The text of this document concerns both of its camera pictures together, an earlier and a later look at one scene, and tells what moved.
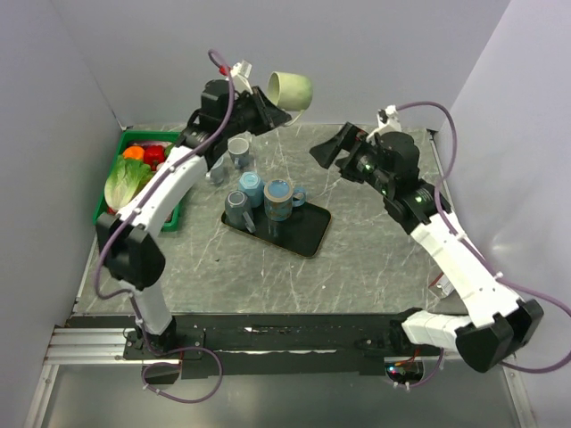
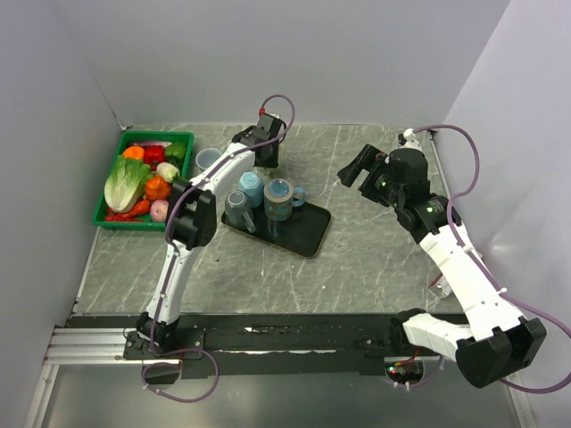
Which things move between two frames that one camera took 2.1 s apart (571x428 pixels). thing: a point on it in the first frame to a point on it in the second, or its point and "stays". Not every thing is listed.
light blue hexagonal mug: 252,184 stays
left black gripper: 269,116 to 272,163
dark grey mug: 236,204 stays
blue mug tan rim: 279,199 stays
